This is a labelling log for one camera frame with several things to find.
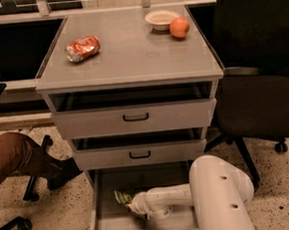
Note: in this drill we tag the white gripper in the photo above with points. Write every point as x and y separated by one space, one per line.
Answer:
140 202

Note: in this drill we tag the green jalapeno chip bag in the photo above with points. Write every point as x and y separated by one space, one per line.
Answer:
124 198

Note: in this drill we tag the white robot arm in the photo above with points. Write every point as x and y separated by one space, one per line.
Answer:
215 189

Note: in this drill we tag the bottom grey drawer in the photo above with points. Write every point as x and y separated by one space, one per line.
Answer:
108 214

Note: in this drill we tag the grey drawer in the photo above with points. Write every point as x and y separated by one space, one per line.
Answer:
139 148
108 214
90 114

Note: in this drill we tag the middle grey drawer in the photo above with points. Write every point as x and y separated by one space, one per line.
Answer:
139 148

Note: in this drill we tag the top grey drawer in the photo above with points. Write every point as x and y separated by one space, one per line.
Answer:
90 114

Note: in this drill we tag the grey drawer cabinet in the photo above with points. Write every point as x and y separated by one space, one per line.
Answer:
133 56

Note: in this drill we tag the dark shoe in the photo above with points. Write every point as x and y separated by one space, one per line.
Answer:
68 170

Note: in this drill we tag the black chair base left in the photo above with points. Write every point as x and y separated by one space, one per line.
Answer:
30 189

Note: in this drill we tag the person's leg brown trousers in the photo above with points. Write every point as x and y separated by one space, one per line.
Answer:
11 155

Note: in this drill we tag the crushed orange soda can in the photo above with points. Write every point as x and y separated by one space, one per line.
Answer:
82 49

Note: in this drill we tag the orange fruit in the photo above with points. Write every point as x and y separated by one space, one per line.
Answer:
179 27

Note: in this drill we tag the white paper bowl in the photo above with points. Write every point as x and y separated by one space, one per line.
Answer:
160 19

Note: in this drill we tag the black office chair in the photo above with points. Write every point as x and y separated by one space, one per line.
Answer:
251 40

